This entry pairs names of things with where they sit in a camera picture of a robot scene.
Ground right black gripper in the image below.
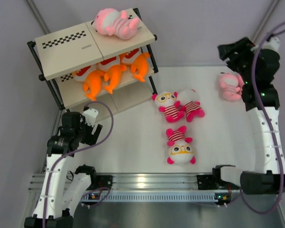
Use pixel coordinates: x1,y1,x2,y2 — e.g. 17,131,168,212
216,38,256,84

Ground orange shark plush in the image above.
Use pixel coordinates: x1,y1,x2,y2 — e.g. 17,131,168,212
97,56,127,94
72,64,104,101
120,48,151,82

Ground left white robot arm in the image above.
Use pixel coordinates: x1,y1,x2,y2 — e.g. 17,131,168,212
24,108,102,228

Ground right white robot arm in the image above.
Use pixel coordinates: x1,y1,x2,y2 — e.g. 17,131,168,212
212,37,285,195

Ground beige three-tier shelf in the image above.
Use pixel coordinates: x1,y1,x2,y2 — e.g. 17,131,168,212
28,9,158,113

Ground white panda plush face down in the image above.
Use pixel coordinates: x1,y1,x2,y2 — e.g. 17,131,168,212
177,89,205,122

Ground white panda plush with glasses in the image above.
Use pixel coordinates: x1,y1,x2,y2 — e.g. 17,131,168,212
152,91,185,123

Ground white panda plush front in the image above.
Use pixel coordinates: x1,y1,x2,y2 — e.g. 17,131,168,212
166,125,196,165

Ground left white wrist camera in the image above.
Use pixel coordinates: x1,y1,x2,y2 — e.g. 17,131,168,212
83,107,99,126

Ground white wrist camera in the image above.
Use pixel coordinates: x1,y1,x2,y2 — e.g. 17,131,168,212
83,107,99,126
264,37,280,52

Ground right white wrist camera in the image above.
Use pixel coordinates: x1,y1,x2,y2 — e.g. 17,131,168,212
264,37,280,52

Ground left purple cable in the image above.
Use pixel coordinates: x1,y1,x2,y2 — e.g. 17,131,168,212
42,100,114,228

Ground purple cable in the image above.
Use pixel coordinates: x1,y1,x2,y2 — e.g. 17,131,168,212
239,20,285,214
42,100,114,228

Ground aluminium mounting rail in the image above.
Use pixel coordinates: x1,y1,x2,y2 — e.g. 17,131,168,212
28,172,285,191

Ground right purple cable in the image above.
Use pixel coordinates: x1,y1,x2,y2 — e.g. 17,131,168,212
239,20,285,214

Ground white slotted cable duct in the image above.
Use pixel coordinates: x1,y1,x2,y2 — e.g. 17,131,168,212
81,192,231,203

